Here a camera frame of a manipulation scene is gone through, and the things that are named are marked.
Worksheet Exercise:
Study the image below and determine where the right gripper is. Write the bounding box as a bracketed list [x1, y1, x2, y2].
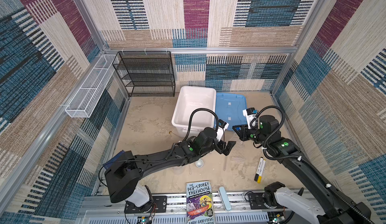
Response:
[232, 124, 268, 146]

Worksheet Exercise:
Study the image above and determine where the white plastic storage bin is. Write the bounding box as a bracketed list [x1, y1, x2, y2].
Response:
[171, 86, 217, 138]

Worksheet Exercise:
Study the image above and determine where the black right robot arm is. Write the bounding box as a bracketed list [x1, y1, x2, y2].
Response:
[232, 115, 372, 224]

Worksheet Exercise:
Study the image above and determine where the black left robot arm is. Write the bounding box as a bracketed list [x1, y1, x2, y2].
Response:
[104, 127, 236, 208]

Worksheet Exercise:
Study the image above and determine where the blue plastic bin lid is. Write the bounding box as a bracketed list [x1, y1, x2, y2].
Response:
[215, 93, 247, 131]

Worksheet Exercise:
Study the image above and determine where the black capped white marker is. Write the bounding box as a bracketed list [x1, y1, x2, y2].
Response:
[254, 157, 263, 182]

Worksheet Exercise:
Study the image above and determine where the yellow capped white marker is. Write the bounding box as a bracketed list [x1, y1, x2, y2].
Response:
[257, 159, 266, 183]

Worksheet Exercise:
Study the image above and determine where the light blue case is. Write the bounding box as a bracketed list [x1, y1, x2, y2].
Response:
[218, 186, 232, 212]

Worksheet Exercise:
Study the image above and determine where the treehouse paperback book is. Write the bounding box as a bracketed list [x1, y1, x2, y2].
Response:
[186, 181, 216, 224]

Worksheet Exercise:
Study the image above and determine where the black mesh shelf rack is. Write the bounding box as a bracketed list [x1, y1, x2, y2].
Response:
[113, 51, 176, 97]

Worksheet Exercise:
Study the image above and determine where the dark blue notebook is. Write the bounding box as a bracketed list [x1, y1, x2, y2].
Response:
[103, 150, 125, 170]

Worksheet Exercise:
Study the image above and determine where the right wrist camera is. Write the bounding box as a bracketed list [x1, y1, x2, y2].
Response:
[243, 107, 258, 129]

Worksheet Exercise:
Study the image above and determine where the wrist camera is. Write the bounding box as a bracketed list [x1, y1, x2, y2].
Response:
[243, 107, 258, 129]
[216, 119, 229, 142]

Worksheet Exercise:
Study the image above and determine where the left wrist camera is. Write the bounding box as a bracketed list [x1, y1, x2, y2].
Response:
[216, 119, 229, 142]

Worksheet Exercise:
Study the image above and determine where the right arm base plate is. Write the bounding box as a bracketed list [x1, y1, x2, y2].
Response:
[246, 192, 268, 210]

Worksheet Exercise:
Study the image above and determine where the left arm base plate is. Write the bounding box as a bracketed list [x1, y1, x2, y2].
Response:
[124, 195, 167, 214]

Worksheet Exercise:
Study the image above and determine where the white wire wall basket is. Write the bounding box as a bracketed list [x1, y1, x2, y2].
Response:
[65, 54, 116, 118]

